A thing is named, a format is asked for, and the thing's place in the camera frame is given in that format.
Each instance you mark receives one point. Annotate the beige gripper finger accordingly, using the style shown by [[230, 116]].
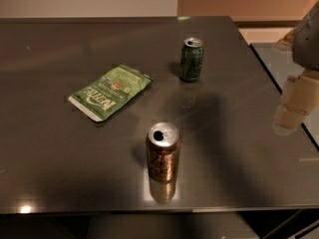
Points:
[[300, 101]]

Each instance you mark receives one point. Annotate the green soda can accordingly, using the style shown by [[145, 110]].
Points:
[[191, 59]]

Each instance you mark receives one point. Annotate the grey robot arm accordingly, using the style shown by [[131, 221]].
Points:
[[305, 40]]

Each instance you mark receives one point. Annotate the orange soda can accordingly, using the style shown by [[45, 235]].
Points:
[[163, 143]]

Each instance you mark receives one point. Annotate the grey side table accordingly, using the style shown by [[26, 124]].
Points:
[[283, 71]]

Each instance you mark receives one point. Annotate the green chip bag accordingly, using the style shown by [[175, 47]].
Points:
[[105, 96]]

